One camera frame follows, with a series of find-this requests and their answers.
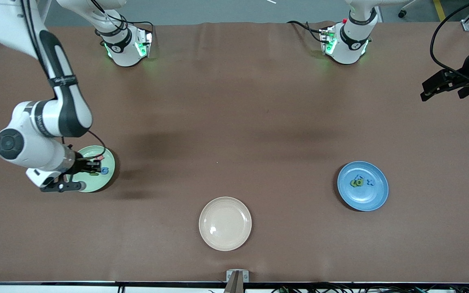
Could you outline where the green plate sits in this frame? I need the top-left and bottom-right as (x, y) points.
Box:
(72, 145), (116, 193)

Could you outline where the silver base connector box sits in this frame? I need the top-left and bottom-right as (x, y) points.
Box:
(136, 28), (154, 57)
(320, 26), (337, 56)

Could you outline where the blue plate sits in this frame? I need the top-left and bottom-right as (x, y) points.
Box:
(337, 161), (389, 212)

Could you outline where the beige plate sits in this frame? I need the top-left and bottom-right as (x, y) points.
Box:
(199, 197), (252, 251)

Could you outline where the brown table cover sheet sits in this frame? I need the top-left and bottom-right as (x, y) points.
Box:
(0, 21), (469, 283)

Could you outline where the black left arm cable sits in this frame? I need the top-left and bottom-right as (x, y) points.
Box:
(430, 0), (469, 82)

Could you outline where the black base cable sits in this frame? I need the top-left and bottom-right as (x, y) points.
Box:
(287, 20), (324, 42)
(118, 11), (154, 34)

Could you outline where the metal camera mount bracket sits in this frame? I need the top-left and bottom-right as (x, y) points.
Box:
(223, 269), (250, 293)

